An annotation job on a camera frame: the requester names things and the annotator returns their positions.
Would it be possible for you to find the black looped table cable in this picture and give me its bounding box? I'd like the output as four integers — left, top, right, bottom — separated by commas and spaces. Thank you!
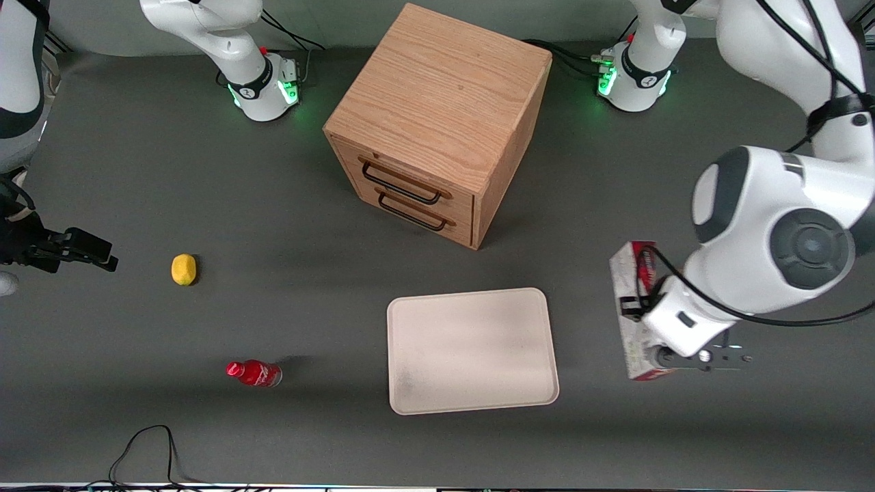
108, 424, 206, 490

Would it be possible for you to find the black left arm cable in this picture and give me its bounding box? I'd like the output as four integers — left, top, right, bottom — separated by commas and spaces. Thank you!
755, 0, 875, 155

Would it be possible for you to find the yellow lemon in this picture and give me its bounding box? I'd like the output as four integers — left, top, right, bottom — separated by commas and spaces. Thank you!
171, 254, 198, 286

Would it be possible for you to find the black wire drawer handle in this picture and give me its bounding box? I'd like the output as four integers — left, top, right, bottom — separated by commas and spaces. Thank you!
377, 191, 449, 232
361, 161, 444, 206

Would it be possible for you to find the black left base cable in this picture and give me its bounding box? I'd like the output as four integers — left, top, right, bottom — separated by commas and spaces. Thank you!
523, 39, 606, 78

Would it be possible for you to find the wooden two-drawer cabinet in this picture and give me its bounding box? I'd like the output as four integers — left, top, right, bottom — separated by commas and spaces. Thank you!
323, 3, 553, 251

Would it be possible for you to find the black base cable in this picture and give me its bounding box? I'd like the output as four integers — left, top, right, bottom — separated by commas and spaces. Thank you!
523, 39, 606, 78
260, 10, 326, 53

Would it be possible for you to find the red soda bottle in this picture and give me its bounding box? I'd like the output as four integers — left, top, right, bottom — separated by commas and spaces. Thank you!
226, 360, 283, 389

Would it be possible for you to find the red tartan cookie box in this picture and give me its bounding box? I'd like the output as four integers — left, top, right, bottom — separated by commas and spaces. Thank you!
610, 241, 679, 381

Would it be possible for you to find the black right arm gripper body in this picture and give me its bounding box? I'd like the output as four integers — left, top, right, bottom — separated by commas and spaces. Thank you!
0, 175, 69, 274

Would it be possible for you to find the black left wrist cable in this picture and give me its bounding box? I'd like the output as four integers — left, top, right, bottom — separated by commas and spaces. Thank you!
639, 244, 875, 327

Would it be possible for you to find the cream rectangular tray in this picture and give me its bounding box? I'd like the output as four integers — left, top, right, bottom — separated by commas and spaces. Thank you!
387, 288, 560, 415

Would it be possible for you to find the black right base cable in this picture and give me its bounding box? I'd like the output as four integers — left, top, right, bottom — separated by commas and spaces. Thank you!
260, 10, 326, 53

